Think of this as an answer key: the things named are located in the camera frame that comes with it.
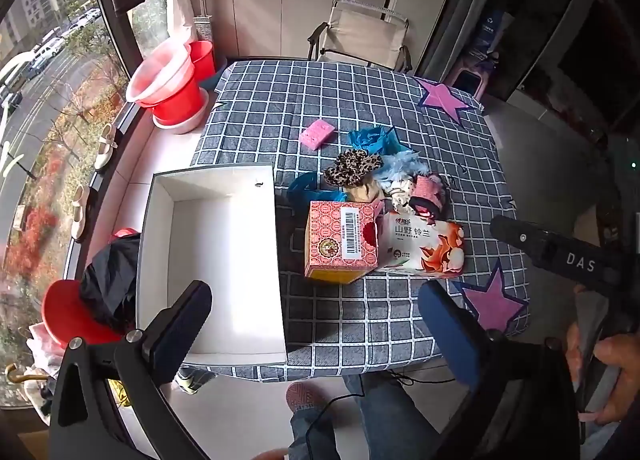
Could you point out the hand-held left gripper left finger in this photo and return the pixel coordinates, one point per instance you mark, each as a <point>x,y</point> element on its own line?
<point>185,330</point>

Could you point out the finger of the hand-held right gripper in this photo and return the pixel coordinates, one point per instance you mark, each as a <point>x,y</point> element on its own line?
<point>520,239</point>

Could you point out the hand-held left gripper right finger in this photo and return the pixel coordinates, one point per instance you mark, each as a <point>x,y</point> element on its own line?
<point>450,335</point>

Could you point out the white cardboard box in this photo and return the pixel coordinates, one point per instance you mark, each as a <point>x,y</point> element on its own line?
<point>220,250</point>

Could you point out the pink knitted sock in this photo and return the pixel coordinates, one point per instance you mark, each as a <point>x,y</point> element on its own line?
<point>427,188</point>

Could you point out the white polka dot scrunchie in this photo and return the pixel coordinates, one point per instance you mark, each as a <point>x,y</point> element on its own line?
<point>400,195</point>

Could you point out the light blue feather puff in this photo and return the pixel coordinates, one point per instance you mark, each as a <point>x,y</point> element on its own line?
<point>400,164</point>

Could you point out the beige sock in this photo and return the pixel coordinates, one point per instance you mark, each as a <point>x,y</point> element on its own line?
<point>365,191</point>

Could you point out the blue shoe cover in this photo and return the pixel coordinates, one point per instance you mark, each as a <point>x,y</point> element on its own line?
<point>370,138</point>
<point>302,187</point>

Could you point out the leopard print scrunchie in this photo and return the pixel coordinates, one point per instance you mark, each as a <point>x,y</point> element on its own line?
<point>350,167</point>

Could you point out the pink sponge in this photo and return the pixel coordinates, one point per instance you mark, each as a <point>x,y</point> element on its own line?
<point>316,133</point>

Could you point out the person's right hand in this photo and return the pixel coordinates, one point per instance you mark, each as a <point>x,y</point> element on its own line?
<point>625,355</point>

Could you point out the grey sneaker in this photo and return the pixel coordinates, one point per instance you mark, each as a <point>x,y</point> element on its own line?
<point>192,380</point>

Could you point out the tissue packet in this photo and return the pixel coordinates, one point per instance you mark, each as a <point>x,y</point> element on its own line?
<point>425,245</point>

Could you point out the person's right leg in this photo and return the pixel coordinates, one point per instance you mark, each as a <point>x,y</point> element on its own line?
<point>390,410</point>

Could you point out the person's leg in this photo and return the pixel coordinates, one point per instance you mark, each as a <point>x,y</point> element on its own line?
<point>315,435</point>
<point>390,410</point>

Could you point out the small red object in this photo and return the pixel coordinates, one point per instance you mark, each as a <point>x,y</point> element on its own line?
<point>125,232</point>

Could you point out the red basin with black clothes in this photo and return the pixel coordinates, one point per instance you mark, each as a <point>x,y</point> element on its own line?
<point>62,310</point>

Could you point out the pink patterned slipper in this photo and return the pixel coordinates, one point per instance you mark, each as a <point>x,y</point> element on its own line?
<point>302,396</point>

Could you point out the pink white cloth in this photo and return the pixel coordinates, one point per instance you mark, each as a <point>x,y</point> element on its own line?
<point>40,345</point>

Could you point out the person's legs in jeans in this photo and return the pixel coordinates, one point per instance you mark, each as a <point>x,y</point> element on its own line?
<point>320,412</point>

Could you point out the cream heeled shoe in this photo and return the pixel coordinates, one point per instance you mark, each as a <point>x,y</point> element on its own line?
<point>106,147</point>
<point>80,215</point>

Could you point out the person's left leg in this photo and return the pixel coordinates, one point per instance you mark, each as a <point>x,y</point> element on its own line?
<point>315,435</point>

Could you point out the brown cardboard box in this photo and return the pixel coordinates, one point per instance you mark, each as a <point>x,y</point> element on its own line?
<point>32,446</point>

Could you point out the white basin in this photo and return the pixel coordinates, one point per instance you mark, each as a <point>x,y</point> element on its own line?
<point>185,127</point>

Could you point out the dark framed screen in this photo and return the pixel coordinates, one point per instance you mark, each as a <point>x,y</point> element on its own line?
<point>595,39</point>

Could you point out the dark blue bag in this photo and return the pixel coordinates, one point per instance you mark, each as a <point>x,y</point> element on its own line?
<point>492,27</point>

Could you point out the blue-grey basin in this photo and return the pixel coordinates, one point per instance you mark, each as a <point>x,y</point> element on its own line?
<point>210,81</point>

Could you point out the grey checked tablecloth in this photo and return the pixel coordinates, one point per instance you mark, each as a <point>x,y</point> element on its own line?
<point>310,89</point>

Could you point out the beige folding chair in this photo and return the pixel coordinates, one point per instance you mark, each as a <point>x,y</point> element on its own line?
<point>360,29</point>

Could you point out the red bucket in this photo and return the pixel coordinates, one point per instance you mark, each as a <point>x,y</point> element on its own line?
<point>202,59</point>

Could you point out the beige cabinet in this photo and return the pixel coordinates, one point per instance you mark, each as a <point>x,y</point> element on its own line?
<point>280,14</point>

